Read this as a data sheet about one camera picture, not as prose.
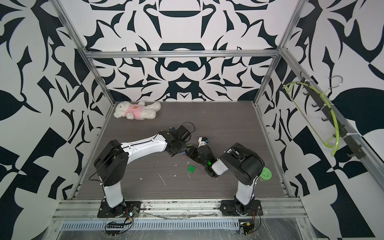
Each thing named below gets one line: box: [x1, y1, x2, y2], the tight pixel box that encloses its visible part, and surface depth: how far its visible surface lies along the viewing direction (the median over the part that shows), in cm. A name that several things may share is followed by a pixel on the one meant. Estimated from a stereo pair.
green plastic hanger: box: [283, 82, 340, 157], surface depth 59 cm
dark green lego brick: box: [187, 164, 196, 173], surface depth 87 cm
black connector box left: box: [107, 224, 125, 229], surface depth 74 cm
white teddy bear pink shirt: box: [114, 101, 162, 120], surface depth 106 cm
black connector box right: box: [239, 221, 255, 236], surface depth 73 cm
